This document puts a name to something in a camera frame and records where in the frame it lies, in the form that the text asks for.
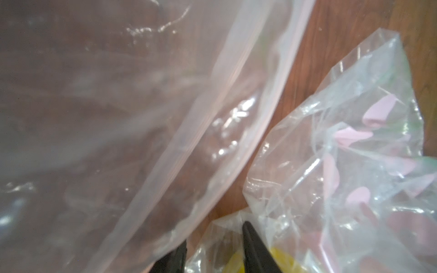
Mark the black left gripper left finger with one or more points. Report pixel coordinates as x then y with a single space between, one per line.
173 262

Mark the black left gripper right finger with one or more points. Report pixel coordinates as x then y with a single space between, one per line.
257 258

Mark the clear zip bag with pears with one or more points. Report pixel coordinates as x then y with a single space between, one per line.
341 184

